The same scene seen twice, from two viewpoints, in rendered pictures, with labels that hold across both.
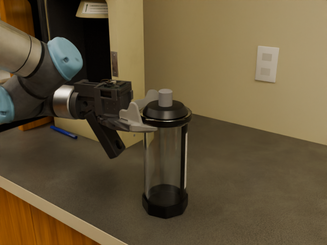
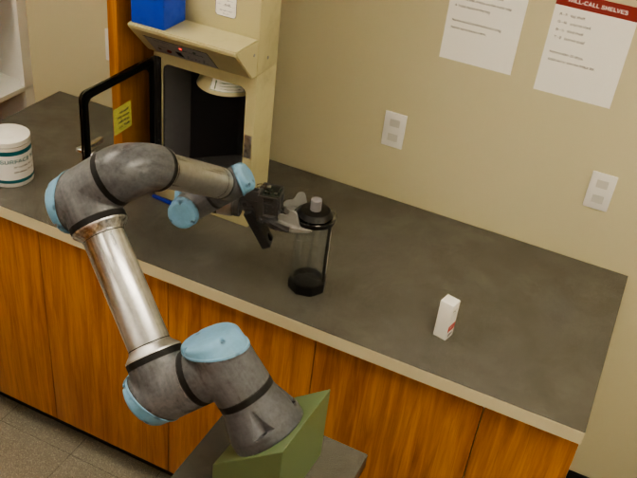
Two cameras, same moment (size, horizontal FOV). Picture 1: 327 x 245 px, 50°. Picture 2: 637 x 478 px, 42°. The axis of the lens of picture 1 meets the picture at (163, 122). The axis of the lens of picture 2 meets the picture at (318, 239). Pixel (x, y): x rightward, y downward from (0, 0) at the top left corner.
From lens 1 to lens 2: 1.43 m
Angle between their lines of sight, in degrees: 18
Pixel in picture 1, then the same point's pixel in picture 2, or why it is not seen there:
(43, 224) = (183, 304)
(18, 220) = not seen: hidden behind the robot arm
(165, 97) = (318, 205)
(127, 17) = (262, 102)
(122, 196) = (267, 278)
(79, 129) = not seen: hidden behind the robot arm
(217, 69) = (339, 125)
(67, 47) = (246, 172)
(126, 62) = (258, 143)
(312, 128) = (435, 198)
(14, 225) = not seen: hidden behind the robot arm
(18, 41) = (224, 179)
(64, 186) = (210, 270)
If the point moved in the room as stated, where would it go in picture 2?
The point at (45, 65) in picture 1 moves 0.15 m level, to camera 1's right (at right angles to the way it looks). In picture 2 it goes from (234, 190) to (298, 189)
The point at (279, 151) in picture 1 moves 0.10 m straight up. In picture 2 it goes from (402, 226) to (408, 198)
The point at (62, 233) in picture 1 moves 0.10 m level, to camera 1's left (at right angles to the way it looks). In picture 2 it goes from (207, 311) to (170, 313)
